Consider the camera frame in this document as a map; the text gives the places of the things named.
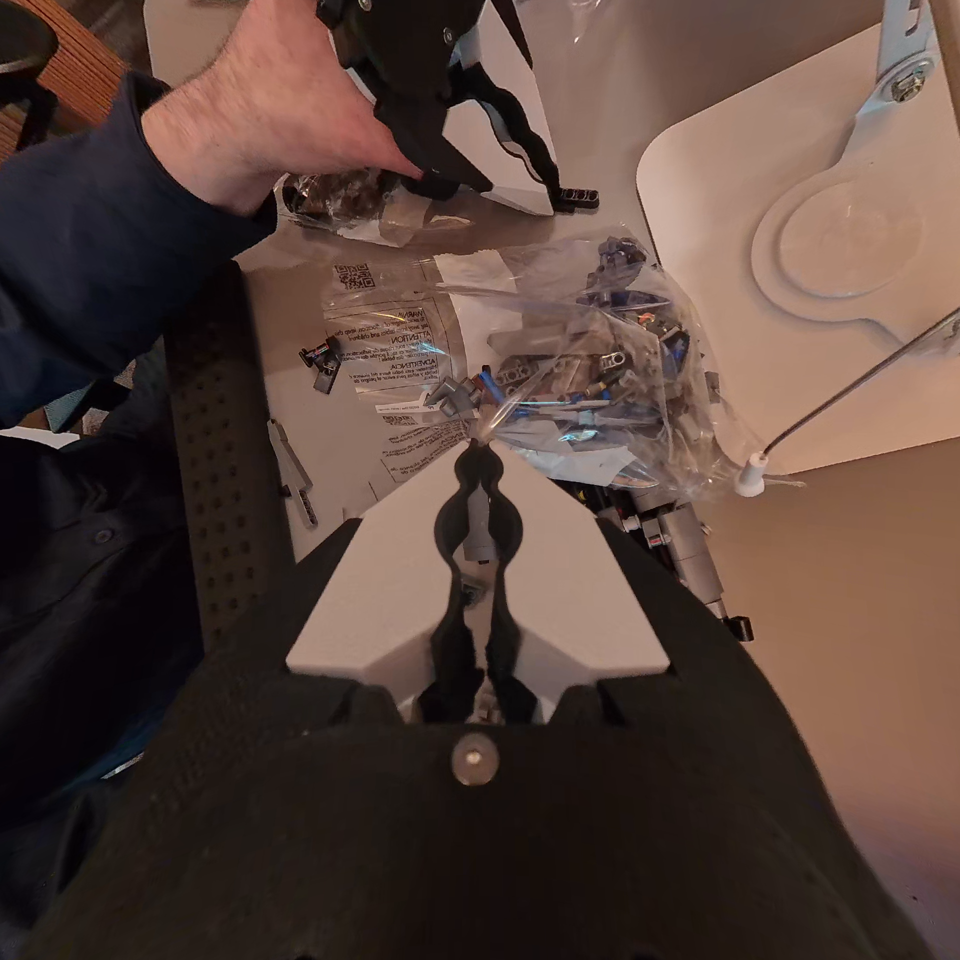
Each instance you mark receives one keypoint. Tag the person's left hand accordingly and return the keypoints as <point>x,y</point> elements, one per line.
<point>262,97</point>

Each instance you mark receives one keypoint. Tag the clear bag of black parts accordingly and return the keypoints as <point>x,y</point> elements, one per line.
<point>337,195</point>

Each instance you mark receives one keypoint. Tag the white wooden book stand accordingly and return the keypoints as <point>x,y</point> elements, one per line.
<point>712,225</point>

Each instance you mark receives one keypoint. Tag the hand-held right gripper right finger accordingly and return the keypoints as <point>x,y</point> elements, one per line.
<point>585,600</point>

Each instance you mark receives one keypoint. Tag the grey lego connector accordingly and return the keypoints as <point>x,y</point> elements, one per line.
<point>480,525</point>

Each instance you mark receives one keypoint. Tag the clear bag of grey parts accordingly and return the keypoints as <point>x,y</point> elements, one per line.
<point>615,375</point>

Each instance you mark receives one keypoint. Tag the black dotted edge pad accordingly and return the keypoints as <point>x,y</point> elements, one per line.
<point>225,450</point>

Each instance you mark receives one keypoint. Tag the black lego beam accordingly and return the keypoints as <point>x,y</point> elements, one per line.
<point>581,197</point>

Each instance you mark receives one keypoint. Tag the person's left forearm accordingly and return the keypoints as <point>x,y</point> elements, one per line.
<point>90,262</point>

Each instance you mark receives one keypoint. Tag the long grey lego beam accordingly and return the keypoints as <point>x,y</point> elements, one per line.
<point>292,469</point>

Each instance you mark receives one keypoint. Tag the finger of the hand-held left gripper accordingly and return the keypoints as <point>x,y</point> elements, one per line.
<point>506,127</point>
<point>525,204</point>

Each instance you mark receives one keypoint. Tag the partly built lego car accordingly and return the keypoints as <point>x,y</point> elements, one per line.
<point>682,547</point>

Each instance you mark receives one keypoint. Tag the small black grey lego piece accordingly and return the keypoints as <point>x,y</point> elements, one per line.
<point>324,367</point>

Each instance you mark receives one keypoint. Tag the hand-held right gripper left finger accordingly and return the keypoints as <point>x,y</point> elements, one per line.
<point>367,600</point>

